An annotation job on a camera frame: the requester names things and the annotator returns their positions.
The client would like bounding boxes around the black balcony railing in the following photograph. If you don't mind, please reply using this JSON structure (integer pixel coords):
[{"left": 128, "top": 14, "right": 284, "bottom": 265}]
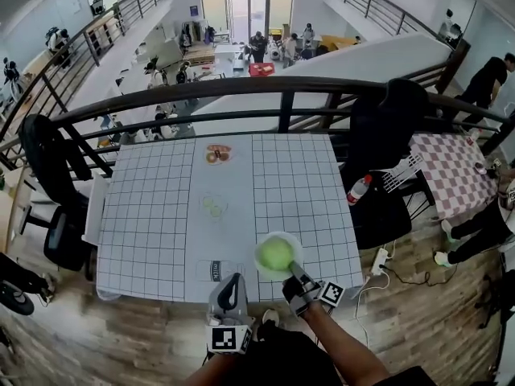
[{"left": 0, "top": 0, "right": 169, "bottom": 136}]

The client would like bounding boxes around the pink checkered table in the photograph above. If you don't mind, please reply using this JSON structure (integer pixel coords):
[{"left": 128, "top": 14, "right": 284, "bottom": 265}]
[{"left": 408, "top": 132, "right": 500, "bottom": 220}]

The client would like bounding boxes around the red crate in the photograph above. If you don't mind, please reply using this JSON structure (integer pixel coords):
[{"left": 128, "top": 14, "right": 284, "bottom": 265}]
[{"left": 248, "top": 62, "right": 277, "bottom": 78}]

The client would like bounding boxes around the white bowl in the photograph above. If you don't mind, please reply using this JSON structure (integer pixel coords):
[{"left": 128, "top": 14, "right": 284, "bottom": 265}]
[{"left": 253, "top": 231, "right": 305, "bottom": 283}]

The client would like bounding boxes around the person's left forearm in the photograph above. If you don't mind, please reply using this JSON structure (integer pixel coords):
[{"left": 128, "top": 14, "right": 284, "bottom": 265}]
[{"left": 188, "top": 351, "right": 250, "bottom": 386}]

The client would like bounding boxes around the white power strip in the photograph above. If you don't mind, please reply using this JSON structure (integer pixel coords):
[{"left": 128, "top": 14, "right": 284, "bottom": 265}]
[{"left": 369, "top": 248, "right": 390, "bottom": 276}]

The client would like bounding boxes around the table with grid tablecloth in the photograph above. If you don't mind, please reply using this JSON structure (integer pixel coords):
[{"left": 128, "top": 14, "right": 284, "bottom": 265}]
[{"left": 95, "top": 133, "right": 365, "bottom": 303}]

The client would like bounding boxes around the person's right forearm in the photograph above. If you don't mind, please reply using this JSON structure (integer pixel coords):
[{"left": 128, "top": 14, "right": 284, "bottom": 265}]
[{"left": 303, "top": 302, "right": 391, "bottom": 386}]

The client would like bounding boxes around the black jacket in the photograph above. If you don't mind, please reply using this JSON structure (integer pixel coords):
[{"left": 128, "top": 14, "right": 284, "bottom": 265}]
[{"left": 18, "top": 113, "right": 93, "bottom": 207}]

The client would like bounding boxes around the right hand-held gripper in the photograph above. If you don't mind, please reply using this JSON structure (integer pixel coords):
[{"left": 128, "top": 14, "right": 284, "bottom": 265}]
[{"left": 281, "top": 259, "right": 346, "bottom": 319}]

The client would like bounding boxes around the black stair railing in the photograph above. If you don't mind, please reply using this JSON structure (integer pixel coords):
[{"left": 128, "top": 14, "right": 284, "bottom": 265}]
[{"left": 328, "top": 0, "right": 443, "bottom": 42}]

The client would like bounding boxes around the black wheeled scooter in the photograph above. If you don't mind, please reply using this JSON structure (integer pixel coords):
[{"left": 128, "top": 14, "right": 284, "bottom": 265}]
[{"left": 0, "top": 251, "right": 56, "bottom": 317}]

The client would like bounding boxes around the black cable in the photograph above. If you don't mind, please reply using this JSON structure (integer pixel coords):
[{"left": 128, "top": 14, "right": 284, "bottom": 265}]
[{"left": 381, "top": 251, "right": 459, "bottom": 287}]

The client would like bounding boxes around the white wire rack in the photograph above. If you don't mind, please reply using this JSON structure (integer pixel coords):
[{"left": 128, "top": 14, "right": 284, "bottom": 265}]
[{"left": 380, "top": 154, "right": 423, "bottom": 195}]

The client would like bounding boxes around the clear red-label water bottle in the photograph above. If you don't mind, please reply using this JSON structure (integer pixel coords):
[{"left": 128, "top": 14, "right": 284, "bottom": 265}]
[{"left": 346, "top": 174, "right": 373, "bottom": 207}]

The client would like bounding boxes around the person's black clothing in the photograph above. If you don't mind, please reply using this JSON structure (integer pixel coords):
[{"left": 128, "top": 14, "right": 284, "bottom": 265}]
[{"left": 225, "top": 319, "right": 439, "bottom": 386}]

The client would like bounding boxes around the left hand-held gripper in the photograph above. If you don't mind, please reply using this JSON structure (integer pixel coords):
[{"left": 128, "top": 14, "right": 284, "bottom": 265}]
[{"left": 204, "top": 273, "right": 255, "bottom": 355}]

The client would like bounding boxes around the black mesh office chair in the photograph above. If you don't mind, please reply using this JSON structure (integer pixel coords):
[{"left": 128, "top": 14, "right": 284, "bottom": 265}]
[{"left": 340, "top": 78, "right": 435, "bottom": 251}]

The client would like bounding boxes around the black curved metal railing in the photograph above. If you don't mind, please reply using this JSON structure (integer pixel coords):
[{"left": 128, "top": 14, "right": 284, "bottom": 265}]
[{"left": 0, "top": 76, "right": 515, "bottom": 184}]

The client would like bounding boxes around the glass entrance door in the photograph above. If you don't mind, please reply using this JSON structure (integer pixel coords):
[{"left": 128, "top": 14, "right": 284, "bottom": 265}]
[{"left": 199, "top": 0, "right": 295, "bottom": 35}]

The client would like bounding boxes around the light wooden desk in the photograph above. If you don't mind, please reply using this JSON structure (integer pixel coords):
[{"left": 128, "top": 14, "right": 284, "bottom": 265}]
[{"left": 0, "top": 166, "right": 35, "bottom": 257}]

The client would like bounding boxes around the white cable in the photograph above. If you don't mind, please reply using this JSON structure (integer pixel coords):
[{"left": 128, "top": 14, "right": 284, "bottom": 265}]
[{"left": 352, "top": 239, "right": 398, "bottom": 349}]

